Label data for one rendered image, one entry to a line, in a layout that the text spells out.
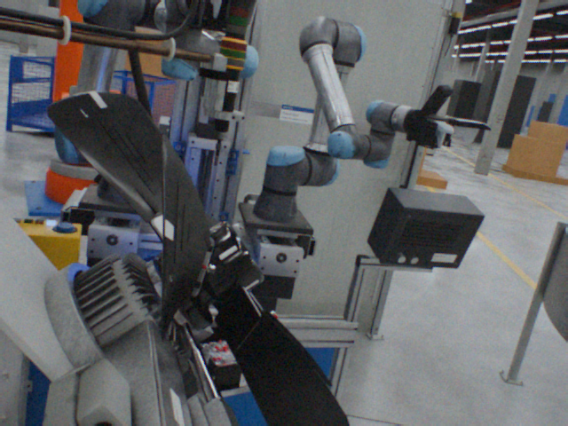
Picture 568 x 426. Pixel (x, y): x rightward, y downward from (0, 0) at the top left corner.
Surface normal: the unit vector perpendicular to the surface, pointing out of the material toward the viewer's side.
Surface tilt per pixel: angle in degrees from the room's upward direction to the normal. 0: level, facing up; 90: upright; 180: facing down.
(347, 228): 90
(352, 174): 90
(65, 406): 40
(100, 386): 18
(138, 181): 49
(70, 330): 59
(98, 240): 90
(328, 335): 90
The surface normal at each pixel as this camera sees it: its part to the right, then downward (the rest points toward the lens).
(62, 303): -0.29, -0.56
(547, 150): -0.02, 0.25
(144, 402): -0.47, -0.79
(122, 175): 0.64, -0.37
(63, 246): 0.28, 0.30
